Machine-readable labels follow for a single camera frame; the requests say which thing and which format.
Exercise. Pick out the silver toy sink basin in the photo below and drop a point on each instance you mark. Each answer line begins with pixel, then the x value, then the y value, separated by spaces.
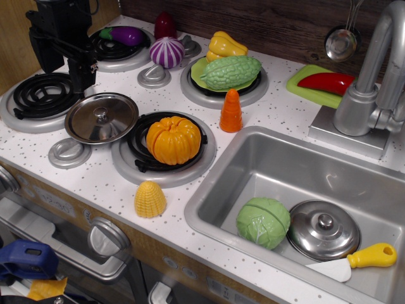
pixel 263 163

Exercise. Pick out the green toy cabbage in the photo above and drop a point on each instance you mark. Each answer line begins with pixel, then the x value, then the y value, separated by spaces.
pixel 263 221

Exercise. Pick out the purple toy eggplant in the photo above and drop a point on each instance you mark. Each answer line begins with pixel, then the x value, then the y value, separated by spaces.
pixel 129 36

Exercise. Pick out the middle silver stove knob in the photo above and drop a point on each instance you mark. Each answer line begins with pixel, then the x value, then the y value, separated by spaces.
pixel 154 77

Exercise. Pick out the purple white toy onion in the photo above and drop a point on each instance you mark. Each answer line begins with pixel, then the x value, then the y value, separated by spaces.
pixel 167 52

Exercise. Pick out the steel pot lid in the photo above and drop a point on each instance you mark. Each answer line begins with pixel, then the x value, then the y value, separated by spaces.
pixel 101 118
pixel 323 231

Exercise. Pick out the front silver stove knob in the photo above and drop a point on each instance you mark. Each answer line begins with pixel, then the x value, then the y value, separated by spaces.
pixel 69 153

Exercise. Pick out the silver toy faucet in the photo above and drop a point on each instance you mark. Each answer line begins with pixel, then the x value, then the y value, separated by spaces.
pixel 373 106

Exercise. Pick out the front left black burner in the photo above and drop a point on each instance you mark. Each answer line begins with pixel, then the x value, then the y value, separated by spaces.
pixel 40 103

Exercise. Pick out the green toy bitter melon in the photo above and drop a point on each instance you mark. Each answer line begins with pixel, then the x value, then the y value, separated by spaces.
pixel 230 72

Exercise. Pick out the silver stove knob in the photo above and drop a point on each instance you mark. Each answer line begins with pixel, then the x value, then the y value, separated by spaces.
pixel 192 48
pixel 154 77
pixel 69 153

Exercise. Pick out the green toy cutting board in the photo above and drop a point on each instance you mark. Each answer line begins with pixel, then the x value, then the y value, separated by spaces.
pixel 319 97

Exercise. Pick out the front right black burner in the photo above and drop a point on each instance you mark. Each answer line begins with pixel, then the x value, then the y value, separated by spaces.
pixel 134 162

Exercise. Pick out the left edge silver oven knob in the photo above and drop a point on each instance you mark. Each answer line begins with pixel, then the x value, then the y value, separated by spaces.
pixel 8 182

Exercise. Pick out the yellow toy bell pepper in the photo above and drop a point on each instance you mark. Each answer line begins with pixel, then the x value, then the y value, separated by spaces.
pixel 222 45

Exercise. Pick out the back left black burner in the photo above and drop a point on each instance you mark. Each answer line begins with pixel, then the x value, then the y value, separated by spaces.
pixel 115 57

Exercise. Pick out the dark red toy vegetable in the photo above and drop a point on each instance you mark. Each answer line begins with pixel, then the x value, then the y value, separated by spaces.
pixel 164 26

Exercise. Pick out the yellow cloth scrap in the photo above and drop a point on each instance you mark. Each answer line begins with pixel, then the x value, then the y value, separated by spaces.
pixel 42 289

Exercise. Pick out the red toy chili pepper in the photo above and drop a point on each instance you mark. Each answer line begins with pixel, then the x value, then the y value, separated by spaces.
pixel 335 83

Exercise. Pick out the back right black burner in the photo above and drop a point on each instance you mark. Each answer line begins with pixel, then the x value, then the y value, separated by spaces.
pixel 214 100

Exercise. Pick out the yellow handled toy knife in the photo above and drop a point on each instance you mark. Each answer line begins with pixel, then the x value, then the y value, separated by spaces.
pixel 376 255

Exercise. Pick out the back silver stove knob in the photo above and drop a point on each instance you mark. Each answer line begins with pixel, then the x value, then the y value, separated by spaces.
pixel 192 48

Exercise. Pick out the orange toy carrot piece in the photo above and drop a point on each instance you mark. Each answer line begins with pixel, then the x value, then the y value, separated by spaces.
pixel 231 112

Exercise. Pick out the steel pot lid in sink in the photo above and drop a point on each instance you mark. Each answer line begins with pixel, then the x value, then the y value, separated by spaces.
pixel 323 231

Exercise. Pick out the orange toy pumpkin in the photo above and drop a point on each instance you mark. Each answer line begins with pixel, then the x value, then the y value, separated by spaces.
pixel 173 140

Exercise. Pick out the green toy plate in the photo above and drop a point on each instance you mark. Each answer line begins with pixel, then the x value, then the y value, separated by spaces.
pixel 197 70

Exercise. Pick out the yellow toy corn piece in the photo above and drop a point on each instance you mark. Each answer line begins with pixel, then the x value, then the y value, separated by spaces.
pixel 150 200

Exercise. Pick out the hanging steel ladle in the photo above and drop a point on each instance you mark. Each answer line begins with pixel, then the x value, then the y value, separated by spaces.
pixel 344 41

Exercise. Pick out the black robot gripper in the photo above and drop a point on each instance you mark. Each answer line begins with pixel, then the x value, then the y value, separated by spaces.
pixel 59 30

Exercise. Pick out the black burner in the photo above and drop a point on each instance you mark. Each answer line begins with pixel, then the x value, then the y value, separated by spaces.
pixel 214 100
pixel 40 103
pixel 134 162
pixel 115 57

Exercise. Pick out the blue clamp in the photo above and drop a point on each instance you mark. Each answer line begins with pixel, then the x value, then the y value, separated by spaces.
pixel 28 260

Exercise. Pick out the silver oven door handle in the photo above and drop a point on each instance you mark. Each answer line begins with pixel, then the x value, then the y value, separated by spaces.
pixel 28 225

